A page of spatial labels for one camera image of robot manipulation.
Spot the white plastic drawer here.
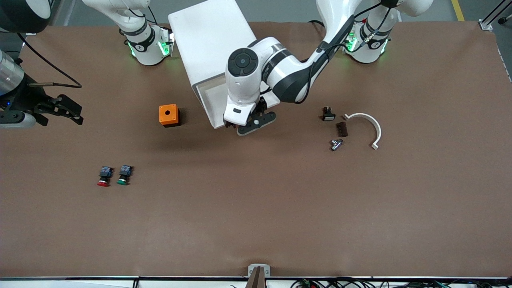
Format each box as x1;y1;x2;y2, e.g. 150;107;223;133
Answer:
197;74;280;130

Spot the red push button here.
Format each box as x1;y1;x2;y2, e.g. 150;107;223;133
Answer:
97;166;114;187

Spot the green push button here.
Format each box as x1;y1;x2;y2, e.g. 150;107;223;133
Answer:
117;164;134;186

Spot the white drawer cabinet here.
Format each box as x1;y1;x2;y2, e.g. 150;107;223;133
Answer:
168;0;258;94

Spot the brown table cover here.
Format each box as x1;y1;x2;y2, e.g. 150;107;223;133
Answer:
0;20;512;278

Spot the yellow floor tape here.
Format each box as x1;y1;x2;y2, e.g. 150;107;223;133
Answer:
451;0;467;22

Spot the orange button enclosure box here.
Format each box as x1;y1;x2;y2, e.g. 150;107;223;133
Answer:
159;104;180;128

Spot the white curved plastic bracket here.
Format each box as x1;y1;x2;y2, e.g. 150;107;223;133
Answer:
343;113;382;150

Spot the silver metal table bracket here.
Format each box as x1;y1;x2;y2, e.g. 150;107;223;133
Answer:
248;264;271;278

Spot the brown camera post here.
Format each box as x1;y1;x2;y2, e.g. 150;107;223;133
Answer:
245;267;266;288

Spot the white table edge rail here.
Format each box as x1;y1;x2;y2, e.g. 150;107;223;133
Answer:
0;276;512;288

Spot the black cable bundle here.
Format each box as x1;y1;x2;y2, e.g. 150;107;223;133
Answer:
290;278;512;288

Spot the aluminium frame post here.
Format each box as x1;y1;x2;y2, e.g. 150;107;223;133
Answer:
479;0;512;32

